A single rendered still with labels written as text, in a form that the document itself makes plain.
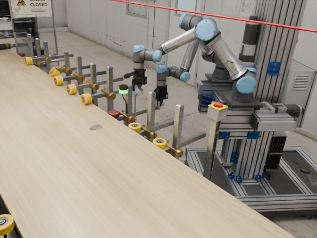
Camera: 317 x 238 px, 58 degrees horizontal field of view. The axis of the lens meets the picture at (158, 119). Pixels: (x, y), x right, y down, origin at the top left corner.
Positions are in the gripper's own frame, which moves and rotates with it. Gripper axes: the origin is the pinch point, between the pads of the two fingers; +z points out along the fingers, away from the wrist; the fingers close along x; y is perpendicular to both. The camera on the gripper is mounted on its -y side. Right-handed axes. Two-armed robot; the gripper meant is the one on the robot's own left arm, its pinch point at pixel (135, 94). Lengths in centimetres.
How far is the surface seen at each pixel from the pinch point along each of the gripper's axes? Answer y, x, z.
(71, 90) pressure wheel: -54, -10, 6
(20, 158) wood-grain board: -12, -89, 11
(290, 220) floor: 125, 51, 101
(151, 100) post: 24.2, -19.2, -7.1
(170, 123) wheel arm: 28.1, 3.6, 16.9
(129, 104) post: 1.2, -9.7, 4.5
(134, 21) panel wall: -271, 408, 11
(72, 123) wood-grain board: -19, -45, 11
